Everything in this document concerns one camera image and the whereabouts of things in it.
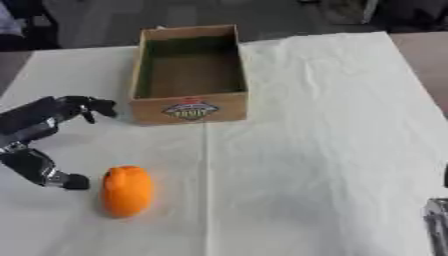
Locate orange toy fruit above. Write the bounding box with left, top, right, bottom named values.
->
left=99, top=165, right=156, bottom=219

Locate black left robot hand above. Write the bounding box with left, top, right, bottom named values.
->
left=0, top=95, right=119, bottom=191

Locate tan cardboard box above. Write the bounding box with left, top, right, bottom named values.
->
left=127, top=23, right=251, bottom=127

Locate dark bag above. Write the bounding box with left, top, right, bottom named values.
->
left=369, top=0, right=448, bottom=34

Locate black chair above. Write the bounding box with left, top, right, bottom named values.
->
left=0, top=0, right=63, bottom=52

